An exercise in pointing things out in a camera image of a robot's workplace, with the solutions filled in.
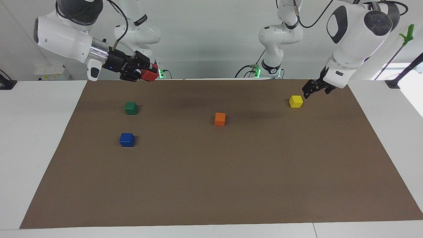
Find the red wooden block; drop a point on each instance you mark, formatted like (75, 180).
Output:
(150, 74)

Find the green wooden block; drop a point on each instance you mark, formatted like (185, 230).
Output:
(131, 108)

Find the green-tipped thin pole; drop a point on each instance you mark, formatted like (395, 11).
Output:
(408, 34)

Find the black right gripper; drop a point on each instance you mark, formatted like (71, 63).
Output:
(122, 62)

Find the black clamp stand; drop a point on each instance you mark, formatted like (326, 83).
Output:
(393, 82)

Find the yellow wooden block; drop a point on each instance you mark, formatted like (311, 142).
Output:
(296, 101)

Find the orange wooden block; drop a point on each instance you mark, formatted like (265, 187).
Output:
(220, 119)

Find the brown table mat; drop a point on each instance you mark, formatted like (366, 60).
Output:
(211, 175)

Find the blue wooden block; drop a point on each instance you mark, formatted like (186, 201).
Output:
(127, 140)

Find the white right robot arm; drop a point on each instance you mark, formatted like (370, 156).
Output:
(66, 36)

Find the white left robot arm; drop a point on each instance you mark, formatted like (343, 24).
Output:
(350, 39)

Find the white box with labels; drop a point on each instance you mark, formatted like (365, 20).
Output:
(51, 72)

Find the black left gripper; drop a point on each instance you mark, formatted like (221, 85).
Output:
(322, 82)

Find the black desk clamp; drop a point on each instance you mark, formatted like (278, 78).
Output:
(6, 84)

